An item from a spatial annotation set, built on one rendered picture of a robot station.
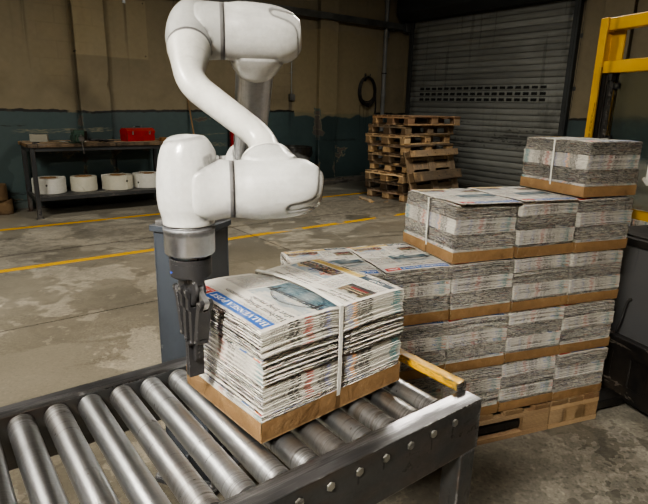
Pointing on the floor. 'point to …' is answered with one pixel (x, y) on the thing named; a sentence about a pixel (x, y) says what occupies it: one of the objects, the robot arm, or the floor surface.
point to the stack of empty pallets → (392, 151)
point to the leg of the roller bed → (456, 480)
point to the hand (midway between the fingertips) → (195, 357)
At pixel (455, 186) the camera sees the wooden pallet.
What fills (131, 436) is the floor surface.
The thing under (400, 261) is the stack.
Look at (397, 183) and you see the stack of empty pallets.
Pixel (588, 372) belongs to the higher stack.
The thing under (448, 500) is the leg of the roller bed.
